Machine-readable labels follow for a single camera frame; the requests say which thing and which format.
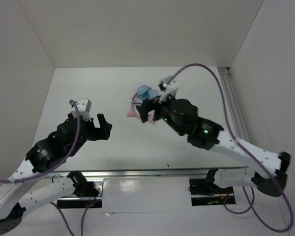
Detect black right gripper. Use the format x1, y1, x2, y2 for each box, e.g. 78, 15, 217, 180
135, 89, 184, 135

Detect pink and blue cat-ear headphones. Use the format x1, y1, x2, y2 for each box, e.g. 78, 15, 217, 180
126, 85, 159, 120

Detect thin black headphone cable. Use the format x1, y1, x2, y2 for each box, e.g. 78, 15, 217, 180
130, 86, 155, 105

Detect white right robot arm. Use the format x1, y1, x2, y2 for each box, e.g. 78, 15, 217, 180
136, 97, 291, 197

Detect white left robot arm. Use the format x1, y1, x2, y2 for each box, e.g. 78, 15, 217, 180
0, 114, 112, 235

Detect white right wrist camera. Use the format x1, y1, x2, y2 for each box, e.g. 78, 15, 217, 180
158, 76, 179, 104

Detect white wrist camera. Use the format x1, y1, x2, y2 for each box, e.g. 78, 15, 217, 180
69, 98, 92, 121
158, 76, 179, 104

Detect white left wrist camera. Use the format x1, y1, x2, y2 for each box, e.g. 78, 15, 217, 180
69, 98, 92, 121

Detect aluminium rail at table front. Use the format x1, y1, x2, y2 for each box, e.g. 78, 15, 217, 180
44, 166, 249, 180

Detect aluminium rail at table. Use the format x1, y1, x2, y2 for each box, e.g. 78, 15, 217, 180
44, 166, 249, 180
218, 67, 251, 142

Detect aluminium rail at table right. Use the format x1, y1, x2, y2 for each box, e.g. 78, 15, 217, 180
218, 67, 251, 142

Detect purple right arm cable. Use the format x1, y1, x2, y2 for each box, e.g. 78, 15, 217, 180
171, 63, 295, 233

